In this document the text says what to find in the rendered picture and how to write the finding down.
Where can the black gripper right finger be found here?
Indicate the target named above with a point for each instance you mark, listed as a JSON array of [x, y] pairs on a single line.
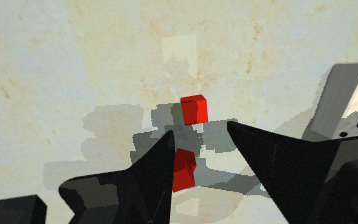
[[297, 174]]

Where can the red cube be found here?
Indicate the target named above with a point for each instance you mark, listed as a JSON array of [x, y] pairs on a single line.
[[183, 176], [194, 109], [190, 155]]

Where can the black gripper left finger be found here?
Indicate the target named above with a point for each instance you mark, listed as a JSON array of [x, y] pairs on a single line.
[[147, 183]]

